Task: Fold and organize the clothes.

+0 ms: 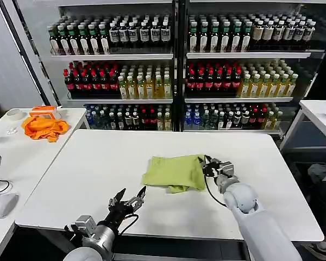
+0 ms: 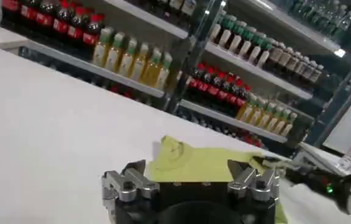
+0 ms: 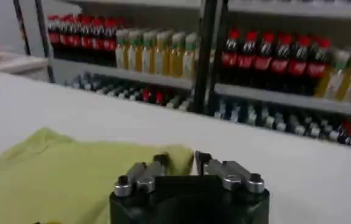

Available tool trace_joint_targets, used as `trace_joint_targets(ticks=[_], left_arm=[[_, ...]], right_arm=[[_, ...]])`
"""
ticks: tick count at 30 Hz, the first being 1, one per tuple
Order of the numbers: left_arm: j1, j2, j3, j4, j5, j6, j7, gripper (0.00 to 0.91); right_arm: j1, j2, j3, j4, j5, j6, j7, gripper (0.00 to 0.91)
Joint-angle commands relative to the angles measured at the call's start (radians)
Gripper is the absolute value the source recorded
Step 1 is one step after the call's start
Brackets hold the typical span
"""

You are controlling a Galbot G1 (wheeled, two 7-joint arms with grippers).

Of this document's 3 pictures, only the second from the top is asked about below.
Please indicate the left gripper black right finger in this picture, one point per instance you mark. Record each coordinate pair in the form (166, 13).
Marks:
(254, 185)

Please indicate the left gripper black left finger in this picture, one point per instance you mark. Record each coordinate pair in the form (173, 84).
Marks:
(126, 185)

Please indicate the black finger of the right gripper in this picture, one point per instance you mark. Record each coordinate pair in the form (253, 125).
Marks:
(280, 166)

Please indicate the light green shirt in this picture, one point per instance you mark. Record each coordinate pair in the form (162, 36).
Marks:
(200, 165)

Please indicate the shelf with drink bottles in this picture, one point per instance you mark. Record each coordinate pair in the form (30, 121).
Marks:
(224, 76)

